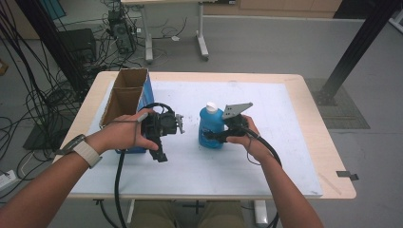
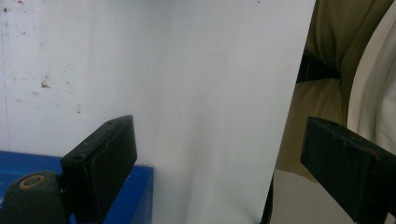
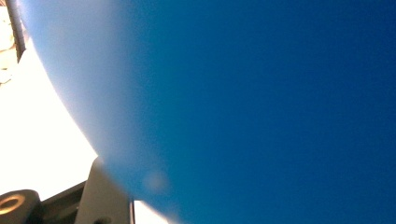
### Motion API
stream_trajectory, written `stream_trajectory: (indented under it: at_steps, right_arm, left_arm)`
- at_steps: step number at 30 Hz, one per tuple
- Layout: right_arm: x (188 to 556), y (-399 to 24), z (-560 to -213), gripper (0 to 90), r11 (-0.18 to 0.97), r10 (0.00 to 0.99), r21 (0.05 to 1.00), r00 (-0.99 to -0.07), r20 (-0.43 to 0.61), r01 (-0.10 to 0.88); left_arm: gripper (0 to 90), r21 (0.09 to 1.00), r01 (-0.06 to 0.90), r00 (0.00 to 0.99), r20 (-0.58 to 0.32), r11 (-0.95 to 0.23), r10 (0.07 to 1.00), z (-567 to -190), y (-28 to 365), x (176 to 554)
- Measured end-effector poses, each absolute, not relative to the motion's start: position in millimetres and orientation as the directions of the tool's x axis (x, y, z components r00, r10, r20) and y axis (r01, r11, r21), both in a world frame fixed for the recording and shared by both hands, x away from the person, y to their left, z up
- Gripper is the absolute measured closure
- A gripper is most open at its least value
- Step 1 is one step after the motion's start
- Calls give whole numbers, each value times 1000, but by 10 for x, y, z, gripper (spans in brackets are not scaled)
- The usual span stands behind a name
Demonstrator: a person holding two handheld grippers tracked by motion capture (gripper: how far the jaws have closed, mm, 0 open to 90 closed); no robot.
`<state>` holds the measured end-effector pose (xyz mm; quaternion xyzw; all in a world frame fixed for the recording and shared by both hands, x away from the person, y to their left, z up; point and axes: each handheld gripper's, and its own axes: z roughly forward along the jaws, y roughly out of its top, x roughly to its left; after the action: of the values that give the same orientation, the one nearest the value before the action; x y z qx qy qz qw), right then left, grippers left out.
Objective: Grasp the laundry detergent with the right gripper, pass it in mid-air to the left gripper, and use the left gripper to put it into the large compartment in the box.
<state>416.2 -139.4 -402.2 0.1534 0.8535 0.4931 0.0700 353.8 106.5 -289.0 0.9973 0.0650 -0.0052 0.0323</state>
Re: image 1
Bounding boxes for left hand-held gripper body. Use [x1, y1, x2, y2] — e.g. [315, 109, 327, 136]
[141, 110, 186, 143]

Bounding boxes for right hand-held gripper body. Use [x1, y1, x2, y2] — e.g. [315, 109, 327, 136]
[221, 102, 254, 138]

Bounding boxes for blue detergent bottle white cap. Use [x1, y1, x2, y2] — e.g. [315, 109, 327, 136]
[198, 102, 226, 150]

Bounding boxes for blue cardboard box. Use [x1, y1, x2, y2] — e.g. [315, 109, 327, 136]
[99, 67, 156, 155]

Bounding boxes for person's right hand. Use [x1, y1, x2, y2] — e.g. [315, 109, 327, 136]
[225, 114, 271, 163]

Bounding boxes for person's left hand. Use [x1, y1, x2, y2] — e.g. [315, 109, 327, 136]
[90, 108, 160, 157]

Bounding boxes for white table mat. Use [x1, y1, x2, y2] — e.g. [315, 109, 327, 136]
[69, 80, 323, 198]

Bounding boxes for person's olive trousers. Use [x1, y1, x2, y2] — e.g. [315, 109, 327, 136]
[129, 199, 246, 228]

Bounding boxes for light wooden table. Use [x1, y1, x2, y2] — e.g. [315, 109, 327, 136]
[51, 70, 357, 227]

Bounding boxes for white desk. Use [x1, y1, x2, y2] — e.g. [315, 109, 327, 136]
[121, 0, 221, 64]

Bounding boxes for dark floor mat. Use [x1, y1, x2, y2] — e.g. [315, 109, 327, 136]
[305, 78, 371, 130]

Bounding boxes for black case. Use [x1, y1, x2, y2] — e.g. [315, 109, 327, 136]
[58, 28, 98, 65]

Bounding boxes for black tape strip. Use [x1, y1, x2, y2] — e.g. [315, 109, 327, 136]
[336, 170, 359, 181]

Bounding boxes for wooden cabinets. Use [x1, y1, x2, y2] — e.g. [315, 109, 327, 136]
[202, 0, 344, 19]

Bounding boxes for black metal stand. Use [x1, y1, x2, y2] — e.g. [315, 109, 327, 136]
[14, 0, 90, 93]

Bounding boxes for white power strip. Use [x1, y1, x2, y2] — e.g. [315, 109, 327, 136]
[0, 169, 17, 192]

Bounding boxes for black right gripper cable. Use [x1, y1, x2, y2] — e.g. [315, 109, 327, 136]
[241, 126, 283, 228]

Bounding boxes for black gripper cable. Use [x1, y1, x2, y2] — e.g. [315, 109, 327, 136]
[241, 126, 283, 228]
[113, 102, 176, 228]

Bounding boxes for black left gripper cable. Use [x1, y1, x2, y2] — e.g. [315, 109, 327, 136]
[113, 102, 176, 228]

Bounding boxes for wristwatch with beige strap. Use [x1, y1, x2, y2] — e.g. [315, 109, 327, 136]
[55, 133, 103, 169]

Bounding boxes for tangle of black cables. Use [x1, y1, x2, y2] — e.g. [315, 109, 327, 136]
[0, 0, 188, 203]

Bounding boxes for black stand base plate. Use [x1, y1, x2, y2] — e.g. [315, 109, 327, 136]
[23, 113, 76, 152]

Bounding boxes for black diagonal metal post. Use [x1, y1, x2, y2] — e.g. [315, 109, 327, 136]
[312, 0, 403, 107]

